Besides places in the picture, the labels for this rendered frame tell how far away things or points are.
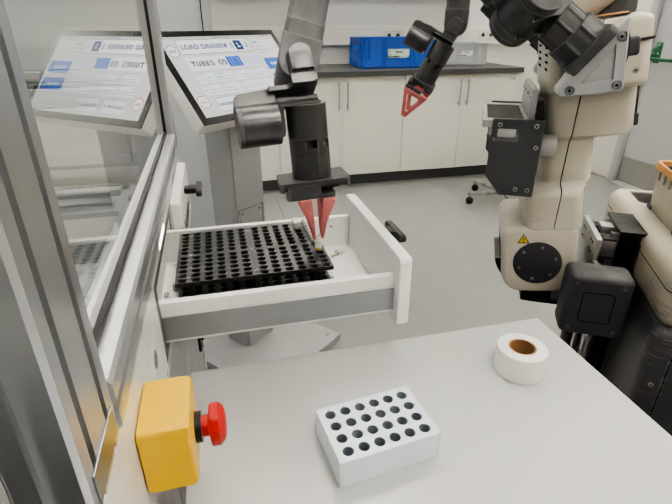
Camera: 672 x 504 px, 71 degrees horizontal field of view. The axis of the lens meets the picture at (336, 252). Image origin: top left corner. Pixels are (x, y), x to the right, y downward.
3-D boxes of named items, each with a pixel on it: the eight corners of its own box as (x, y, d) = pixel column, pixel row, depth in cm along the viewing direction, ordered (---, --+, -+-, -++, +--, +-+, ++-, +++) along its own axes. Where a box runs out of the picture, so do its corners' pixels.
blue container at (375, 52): (414, 63, 416) (416, 36, 407) (434, 67, 380) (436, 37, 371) (347, 65, 403) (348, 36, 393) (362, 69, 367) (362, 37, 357)
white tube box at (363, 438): (404, 407, 63) (406, 385, 61) (438, 456, 56) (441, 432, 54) (315, 432, 59) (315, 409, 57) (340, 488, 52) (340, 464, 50)
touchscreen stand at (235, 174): (340, 339, 203) (341, 90, 159) (268, 401, 170) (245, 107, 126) (254, 303, 229) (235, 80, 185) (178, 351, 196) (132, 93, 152)
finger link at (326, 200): (340, 243, 72) (335, 182, 68) (293, 250, 71) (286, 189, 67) (331, 227, 78) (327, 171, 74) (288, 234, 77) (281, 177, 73)
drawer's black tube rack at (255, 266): (310, 254, 87) (309, 221, 84) (333, 303, 72) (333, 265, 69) (185, 267, 82) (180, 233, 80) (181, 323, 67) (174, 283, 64)
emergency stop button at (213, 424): (227, 421, 48) (223, 391, 46) (229, 453, 45) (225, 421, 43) (196, 427, 47) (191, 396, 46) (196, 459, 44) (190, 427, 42)
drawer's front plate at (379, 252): (353, 244, 95) (354, 192, 90) (407, 324, 70) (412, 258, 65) (344, 245, 95) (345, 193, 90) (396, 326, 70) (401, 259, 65)
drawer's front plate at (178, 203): (191, 205, 116) (185, 161, 111) (188, 256, 90) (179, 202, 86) (183, 206, 115) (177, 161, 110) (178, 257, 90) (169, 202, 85)
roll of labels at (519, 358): (536, 355, 73) (541, 334, 71) (549, 387, 66) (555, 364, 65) (489, 352, 73) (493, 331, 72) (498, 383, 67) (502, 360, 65)
